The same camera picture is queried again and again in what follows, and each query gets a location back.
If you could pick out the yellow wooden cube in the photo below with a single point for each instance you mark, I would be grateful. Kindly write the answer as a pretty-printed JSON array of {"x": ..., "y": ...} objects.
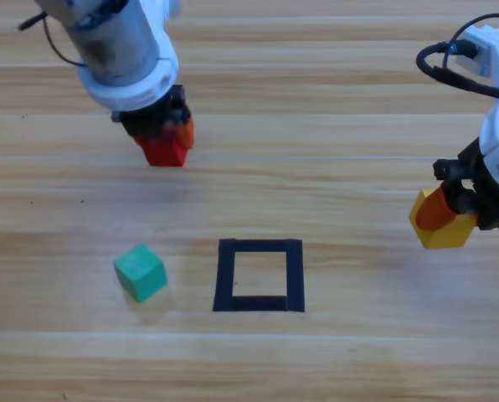
[{"x": 446, "y": 238}]

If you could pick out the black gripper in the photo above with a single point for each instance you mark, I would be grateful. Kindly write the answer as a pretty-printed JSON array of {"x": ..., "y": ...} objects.
[
  {"x": 479, "y": 188},
  {"x": 157, "y": 119}
]

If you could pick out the black tape square outline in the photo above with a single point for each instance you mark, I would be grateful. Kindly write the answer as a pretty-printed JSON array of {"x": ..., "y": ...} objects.
[{"x": 224, "y": 276}]

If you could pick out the red wooden cube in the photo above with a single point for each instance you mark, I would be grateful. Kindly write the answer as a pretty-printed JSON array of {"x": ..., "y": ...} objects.
[{"x": 166, "y": 155}]

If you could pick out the green wooden cube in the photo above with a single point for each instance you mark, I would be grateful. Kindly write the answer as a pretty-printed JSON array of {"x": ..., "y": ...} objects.
[{"x": 140, "y": 272}]

